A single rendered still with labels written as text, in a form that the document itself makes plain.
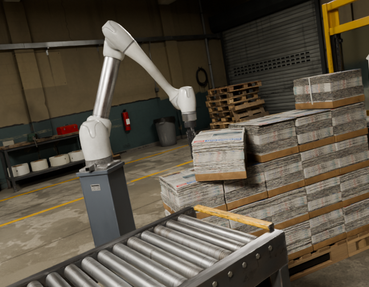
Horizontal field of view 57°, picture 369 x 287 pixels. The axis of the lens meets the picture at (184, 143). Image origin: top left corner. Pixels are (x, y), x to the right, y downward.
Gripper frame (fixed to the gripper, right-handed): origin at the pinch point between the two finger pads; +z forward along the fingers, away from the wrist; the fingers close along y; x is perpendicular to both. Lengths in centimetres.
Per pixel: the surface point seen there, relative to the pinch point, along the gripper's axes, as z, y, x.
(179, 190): 15.9, -19.8, 18.5
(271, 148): 2.7, -18.6, -45.0
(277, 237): 16, -101, 10
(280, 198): 35, -19, -48
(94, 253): 19, -68, 70
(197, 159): -0.5, -23.3, 6.4
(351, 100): -20, -18, -111
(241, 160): 2.1, -35.1, -14.0
